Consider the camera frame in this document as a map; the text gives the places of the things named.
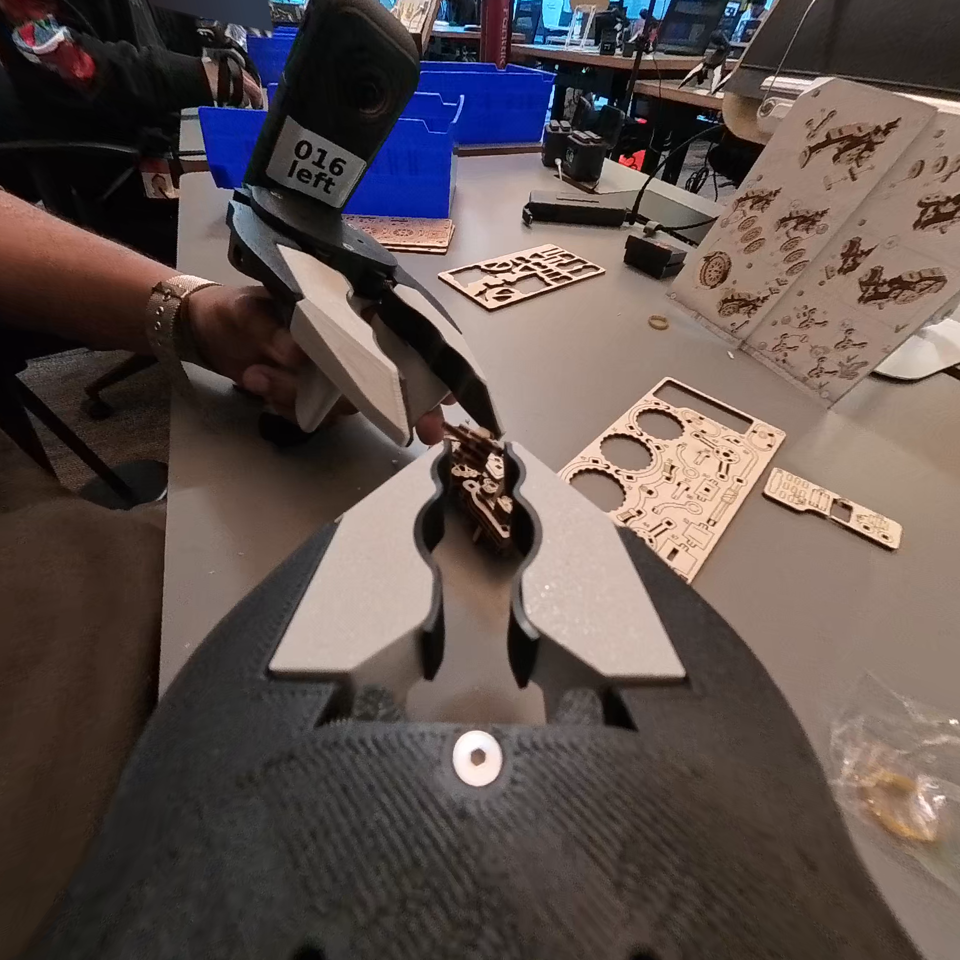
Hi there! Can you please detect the grey desk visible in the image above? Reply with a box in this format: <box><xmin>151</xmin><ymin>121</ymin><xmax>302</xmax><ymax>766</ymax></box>
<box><xmin>157</xmin><ymin>108</ymin><xmax>960</xmax><ymax>960</ymax></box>

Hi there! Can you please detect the yellow rubber band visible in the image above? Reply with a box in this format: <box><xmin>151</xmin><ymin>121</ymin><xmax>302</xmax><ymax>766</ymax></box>
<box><xmin>858</xmin><ymin>772</ymin><xmax>940</xmax><ymax>843</ymax></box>

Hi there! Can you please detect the brown wooden sheet stack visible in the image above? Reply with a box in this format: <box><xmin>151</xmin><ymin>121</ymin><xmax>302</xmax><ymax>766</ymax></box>
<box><xmin>343</xmin><ymin>215</ymin><xmax>456</xmax><ymax>255</ymax></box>

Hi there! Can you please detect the cut-out wooden puzzle sheet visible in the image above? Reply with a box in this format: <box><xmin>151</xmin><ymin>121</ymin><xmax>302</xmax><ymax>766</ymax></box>
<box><xmin>437</xmin><ymin>243</ymin><xmax>607</xmax><ymax>311</ymax></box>

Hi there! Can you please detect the white instruction booklet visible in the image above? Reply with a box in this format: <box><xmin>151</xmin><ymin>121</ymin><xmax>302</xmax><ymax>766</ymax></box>
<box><xmin>669</xmin><ymin>78</ymin><xmax>960</xmax><ymax>410</ymax></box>

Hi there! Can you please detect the clear plastic bag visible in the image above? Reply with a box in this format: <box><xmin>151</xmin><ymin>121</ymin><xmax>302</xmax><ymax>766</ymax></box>
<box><xmin>828</xmin><ymin>675</ymin><xmax>960</xmax><ymax>894</ymax></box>

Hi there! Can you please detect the dark computer monitor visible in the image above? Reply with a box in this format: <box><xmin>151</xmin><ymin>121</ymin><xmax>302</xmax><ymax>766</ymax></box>
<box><xmin>721</xmin><ymin>0</ymin><xmax>960</xmax><ymax>99</ymax></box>

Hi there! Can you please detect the small black box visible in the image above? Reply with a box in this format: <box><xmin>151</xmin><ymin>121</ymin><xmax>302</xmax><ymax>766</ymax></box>
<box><xmin>624</xmin><ymin>231</ymin><xmax>687</xmax><ymax>280</ymax></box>

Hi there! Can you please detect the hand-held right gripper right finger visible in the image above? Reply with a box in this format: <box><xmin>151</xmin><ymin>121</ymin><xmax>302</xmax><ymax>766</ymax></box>
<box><xmin>508</xmin><ymin>440</ymin><xmax>688</xmax><ymax>690</ymax></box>

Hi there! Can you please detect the small wooden puzzle sheet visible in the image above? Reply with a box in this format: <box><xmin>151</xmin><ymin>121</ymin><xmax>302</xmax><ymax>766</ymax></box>
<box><xmin>763</xmin><ymin>467</ymin><xmax>903</xmax><ymax>551</ymax></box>

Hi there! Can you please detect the grey flat device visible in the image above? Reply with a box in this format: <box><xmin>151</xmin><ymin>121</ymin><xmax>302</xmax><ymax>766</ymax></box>
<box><xmin>626</xmin><ymin>187</ymin><xmax>725</xmax><ymax>232</ymax></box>

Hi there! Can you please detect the white stand base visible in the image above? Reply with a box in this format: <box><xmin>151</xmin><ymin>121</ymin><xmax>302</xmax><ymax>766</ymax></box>
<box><xmin>872</xmin><ymin>315</ymin><xmax>960</xmax><ymax>381</ymax></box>

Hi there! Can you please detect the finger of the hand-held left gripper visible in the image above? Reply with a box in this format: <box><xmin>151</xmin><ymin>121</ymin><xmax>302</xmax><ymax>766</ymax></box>
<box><xmin>358</xmin><ymin>268</ymin><xmax>504</xmax><ymax>438</ymax></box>
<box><xmin>279</xmin><ymin>242</ymin><xmax>414</xmax><ymax>447</ymax></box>

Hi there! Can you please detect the large wooden puzzle sheet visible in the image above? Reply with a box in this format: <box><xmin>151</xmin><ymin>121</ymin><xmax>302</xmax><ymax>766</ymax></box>
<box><xmin>558</xmin><ymin>377</ymin><xmax>787</xmax><ymax>585</ymax></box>

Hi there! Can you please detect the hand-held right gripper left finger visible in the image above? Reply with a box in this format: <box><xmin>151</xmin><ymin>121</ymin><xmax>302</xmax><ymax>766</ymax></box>
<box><xmin>267</xmin><ymin>440</ymin><xmax>459</xmax><ymax>687</ymax></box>

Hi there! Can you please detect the black flat bar device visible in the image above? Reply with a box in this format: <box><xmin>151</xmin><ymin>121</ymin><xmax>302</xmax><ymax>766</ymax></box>
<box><xmin>522</xmin><ymin>189</ymin><xmax>633</xmax><ymax>226</ymax></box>

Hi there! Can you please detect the blue plastic bin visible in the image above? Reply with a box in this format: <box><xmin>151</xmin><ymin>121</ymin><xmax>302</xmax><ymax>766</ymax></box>
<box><xmin>246</xmin><ymin>26</ymin><xmax>301</xmax><ymax>84</ymax></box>
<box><xmin>198</xmin><ymin>105</ymin><xmax>459</xmax><ymax>219</ymax></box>
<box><xmin>416</xmin><ymin>61</ymin><xmax>556</xmax><ymax>147</ymax></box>

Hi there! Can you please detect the black battery charger dock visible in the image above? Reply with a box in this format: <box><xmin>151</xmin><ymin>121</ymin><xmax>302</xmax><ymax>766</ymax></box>
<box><xmin>541</xmin><ymin>105</ymin><xmax>627</xmax><ymax>185</ymax></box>

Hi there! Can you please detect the wooden motorcycle model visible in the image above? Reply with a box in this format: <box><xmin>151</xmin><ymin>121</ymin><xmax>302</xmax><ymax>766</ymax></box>
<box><xmin>441</xmin><ymin>422</ymin><xmax>528</xmax><ymax>558</ymax></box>

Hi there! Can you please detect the person's left hand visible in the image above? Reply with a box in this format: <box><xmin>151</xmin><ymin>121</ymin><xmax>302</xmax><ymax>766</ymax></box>
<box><xmin>183</xmin><ymin>283</ymin><xmax>453</xmax><ymax>446</ymax></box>

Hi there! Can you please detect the person's brown clothing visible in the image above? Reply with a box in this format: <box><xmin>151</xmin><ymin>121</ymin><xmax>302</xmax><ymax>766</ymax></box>
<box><xmin>0</xmin><ymin>427</ymin><xmax>170</xmax><ymax>960</ymax></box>

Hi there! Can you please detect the background wooden workbench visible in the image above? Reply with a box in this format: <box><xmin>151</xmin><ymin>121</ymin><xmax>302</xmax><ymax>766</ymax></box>
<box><xmin>510</xmin><ymin>41</ymin><xmax>751</xmax><ymax>114</ymax></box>

